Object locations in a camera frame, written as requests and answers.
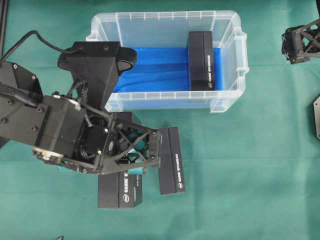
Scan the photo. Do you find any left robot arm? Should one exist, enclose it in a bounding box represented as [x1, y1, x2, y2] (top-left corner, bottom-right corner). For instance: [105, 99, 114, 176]
[0, 62, 162, 175]

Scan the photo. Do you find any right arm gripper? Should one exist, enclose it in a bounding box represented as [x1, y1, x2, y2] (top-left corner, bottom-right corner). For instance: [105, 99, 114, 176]
[281, 19, 320, 65]

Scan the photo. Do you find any black cable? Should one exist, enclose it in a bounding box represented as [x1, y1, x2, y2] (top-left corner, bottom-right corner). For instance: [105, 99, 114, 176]
[0, 29, 76, 63]

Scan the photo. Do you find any black RealSense D415 box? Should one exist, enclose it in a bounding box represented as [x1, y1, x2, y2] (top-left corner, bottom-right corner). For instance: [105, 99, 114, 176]
[158, 126, 186, 195]

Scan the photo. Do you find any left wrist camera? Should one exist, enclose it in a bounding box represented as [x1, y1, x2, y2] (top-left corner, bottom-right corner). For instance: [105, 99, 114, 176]
[57, 41, 138, 111]

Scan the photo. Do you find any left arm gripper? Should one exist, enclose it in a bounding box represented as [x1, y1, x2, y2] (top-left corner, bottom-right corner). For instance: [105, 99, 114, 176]
[32, 95, 162, 175]

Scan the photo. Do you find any clear plastic storage case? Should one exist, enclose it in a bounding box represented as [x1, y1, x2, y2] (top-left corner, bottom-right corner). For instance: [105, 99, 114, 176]
[86, 10, 250, 113]

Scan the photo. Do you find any green table cloth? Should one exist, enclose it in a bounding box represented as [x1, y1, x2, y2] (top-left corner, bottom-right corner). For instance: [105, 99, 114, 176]
[0, 0, 320, 240]

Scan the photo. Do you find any black table frame rail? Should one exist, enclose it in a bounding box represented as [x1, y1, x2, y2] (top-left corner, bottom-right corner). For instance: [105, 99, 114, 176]
[0, 0, 9, 56]

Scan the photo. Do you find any blue cloth in case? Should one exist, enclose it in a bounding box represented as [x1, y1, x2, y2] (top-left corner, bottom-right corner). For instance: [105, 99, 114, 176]
[113, 47, 224, 93]

